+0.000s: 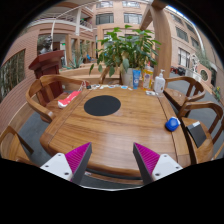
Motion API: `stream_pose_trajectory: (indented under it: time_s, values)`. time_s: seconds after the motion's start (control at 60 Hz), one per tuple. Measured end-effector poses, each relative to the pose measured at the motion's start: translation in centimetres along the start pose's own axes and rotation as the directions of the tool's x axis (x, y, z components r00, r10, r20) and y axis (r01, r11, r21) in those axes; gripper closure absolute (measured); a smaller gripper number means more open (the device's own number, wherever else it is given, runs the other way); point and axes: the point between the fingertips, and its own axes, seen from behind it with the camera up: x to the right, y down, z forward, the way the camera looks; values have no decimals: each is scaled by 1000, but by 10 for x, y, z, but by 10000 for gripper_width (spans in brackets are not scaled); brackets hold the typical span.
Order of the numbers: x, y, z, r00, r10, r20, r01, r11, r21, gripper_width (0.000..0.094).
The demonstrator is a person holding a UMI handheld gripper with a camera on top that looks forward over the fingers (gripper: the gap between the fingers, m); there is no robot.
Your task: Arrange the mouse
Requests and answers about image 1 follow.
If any black round mouse pad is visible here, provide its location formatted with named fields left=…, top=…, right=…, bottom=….
left=83, top=95, right=122, bottom=117

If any dark bust statue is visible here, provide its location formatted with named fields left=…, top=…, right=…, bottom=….
left=39, top=35, right=54, bottom=55

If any wooden armchair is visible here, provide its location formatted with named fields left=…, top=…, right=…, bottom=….
left=99, top=65, right=122, bottom=85
left=25, top=74, right=88, bottom=123
left=177, top=101, right=224, bottom=165
left=162, top=76, right=207, bottom=112
left=0, top=125, right=35, bottom=165

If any blue squeeze tube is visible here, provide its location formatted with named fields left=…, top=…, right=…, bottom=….
left=132, top=69, right=142, bottom=90

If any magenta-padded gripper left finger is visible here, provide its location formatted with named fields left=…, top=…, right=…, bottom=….
left=39, top=142, right=93, bottom=185

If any yellow liquid bottle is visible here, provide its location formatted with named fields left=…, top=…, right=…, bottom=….
left=142, top=62, right=154, bottom=91

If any blue and white computer mouse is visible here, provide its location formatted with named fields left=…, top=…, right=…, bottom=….
left=165, top=116, right=181, bottom=132

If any black notebook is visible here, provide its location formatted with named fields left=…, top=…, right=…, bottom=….
left=185, top=121, right=208, bottom=148

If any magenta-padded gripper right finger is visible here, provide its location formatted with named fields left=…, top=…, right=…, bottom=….
left=132, top=142, right=184, bottom=186

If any dark red wooden lectern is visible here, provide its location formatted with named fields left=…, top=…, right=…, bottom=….
left=28, top=49, right=66, bottom=100

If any yellow flowering plant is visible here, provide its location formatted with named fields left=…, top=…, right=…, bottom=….
left=214, top=86, right=223, bottom=102

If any white pump bottle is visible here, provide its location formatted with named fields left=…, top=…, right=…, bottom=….
left=153, top=69, right=166, bottom=95

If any red and white bag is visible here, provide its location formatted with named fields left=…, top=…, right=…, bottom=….
left=57, top=89, right=83, bottom=109

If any spiky green plant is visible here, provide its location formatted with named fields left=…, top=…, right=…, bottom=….
left=68, top=49, right=86, bottom=70

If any white outdoor sculpture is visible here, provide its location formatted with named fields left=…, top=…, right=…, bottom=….
left=191, top=54, right=201, bottom=73

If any potted leafy green plant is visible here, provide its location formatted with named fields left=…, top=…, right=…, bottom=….
left=88, top=24, right=162, bottom=87

